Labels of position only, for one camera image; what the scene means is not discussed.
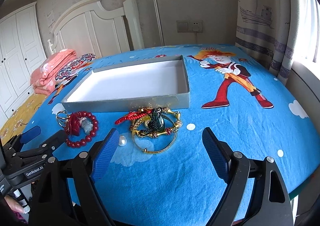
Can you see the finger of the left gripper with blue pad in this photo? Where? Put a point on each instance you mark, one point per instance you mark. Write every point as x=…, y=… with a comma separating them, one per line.
x=18, y=141
x=50, y=142

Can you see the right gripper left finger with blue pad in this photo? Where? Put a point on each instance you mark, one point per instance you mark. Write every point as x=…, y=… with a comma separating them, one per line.
x=85, y=170

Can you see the thin gold bangle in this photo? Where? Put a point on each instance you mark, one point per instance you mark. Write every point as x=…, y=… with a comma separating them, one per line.
x=157, y=145

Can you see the pale jade pendant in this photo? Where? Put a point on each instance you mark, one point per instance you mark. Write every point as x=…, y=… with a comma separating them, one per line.
x=86, y=125

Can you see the person's left hand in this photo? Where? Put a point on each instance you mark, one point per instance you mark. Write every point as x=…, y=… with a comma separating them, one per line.
x=14, y=205

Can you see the patterned floral pillow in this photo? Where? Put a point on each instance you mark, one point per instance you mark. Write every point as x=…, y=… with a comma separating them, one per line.
x=74, y=66

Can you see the red flower ornament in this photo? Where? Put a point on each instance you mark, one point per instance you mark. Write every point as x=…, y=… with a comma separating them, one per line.
x=72, y=125

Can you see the grey shallow cardboard box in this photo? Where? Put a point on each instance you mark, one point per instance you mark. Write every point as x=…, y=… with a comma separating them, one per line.
x=155, y=82

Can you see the white pearl earring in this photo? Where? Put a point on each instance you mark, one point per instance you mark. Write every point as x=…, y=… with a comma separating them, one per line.
x=122, y=141

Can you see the blue cartoon bed sheet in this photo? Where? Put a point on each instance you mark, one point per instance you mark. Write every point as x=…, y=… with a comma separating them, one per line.
x=237, y=98

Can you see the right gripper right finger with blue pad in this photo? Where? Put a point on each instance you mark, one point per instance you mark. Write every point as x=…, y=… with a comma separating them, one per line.
x=233, y=168

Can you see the folded pink blanket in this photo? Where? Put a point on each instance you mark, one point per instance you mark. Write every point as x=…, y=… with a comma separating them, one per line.
x=43, y=78

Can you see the white wardrobe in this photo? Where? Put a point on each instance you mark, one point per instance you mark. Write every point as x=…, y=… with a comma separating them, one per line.
x=21, y=53

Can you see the dark green tassel pendant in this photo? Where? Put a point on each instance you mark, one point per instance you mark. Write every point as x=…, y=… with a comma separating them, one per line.
x=156, y=123

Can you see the silver and gold rings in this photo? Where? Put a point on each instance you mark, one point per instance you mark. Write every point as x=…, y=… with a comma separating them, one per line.
x=61, y=116

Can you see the ship print curtain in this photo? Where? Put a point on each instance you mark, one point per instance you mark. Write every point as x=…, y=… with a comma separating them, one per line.
x=267, y=31

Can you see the metal pole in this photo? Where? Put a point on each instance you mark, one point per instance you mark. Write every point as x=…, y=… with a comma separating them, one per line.
x=159, y=24

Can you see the white wooden headboard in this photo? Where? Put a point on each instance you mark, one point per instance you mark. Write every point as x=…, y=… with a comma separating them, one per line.
x=86, y=27

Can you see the wall switch and socket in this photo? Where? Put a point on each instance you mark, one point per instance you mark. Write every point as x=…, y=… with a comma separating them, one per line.
x=186, y=26

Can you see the yellow floral bed sheet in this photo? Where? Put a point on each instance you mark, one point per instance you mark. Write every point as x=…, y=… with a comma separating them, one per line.
x=20, y=117

